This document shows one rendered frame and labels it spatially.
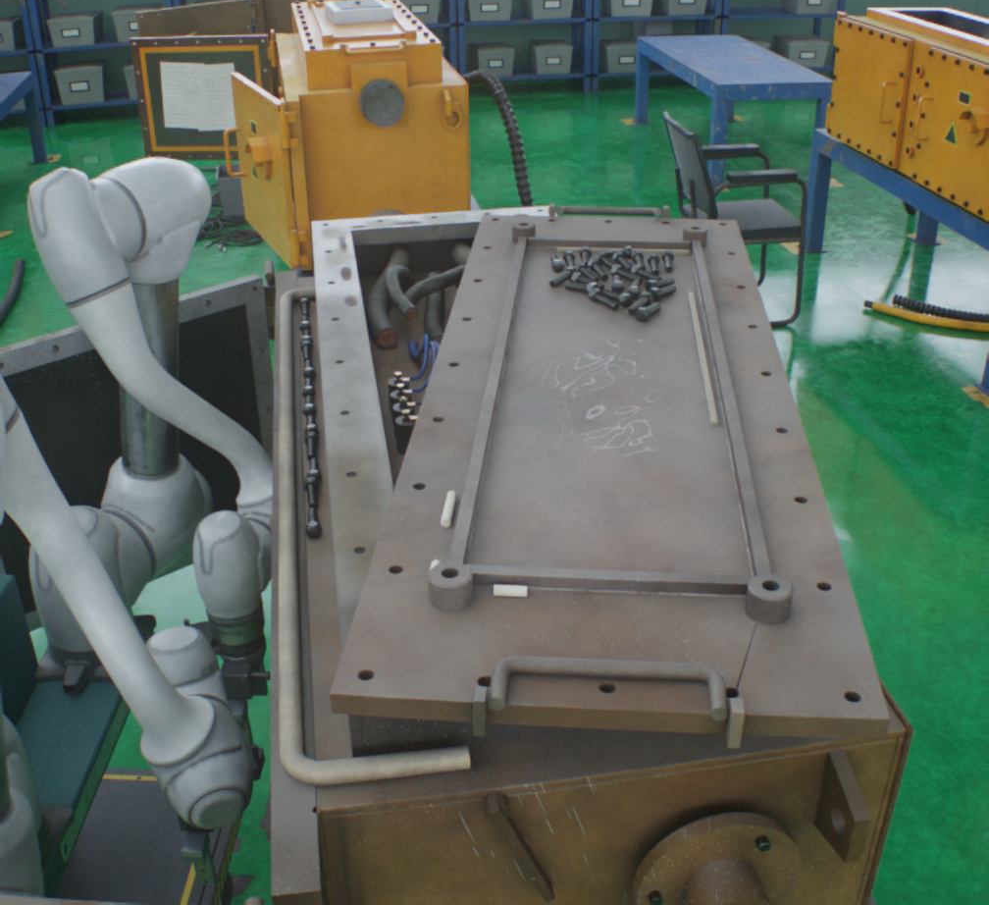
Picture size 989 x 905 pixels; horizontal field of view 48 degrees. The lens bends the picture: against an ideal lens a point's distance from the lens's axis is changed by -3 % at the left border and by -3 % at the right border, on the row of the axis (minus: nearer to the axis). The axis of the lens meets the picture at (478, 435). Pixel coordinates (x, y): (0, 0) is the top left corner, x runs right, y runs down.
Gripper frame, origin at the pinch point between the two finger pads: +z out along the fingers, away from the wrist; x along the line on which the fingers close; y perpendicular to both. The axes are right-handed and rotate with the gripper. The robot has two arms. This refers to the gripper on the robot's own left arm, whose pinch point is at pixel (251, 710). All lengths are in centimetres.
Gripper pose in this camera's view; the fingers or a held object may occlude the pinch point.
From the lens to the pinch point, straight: 199.8
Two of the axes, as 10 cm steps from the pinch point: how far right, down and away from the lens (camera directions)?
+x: 0.3, -4.8, 8.8
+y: 10.0, 0.0, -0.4
